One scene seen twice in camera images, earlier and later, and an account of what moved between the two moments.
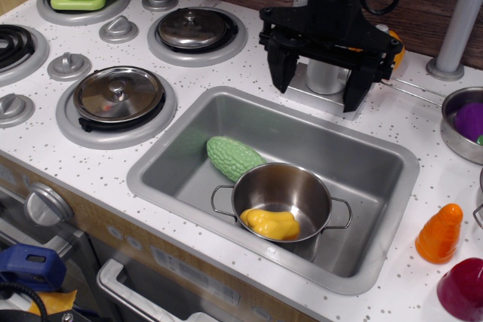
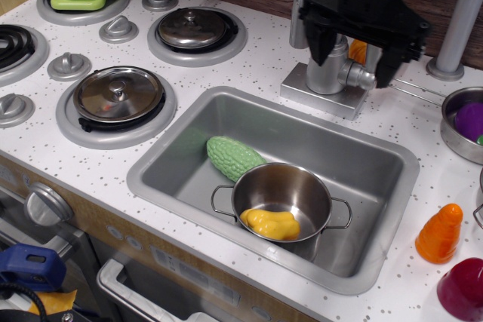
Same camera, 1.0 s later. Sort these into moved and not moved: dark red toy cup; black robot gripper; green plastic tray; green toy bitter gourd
Moved: black robot gripper
Not moved: green plastic tray; dark red toy cup; green toy bitter gourd
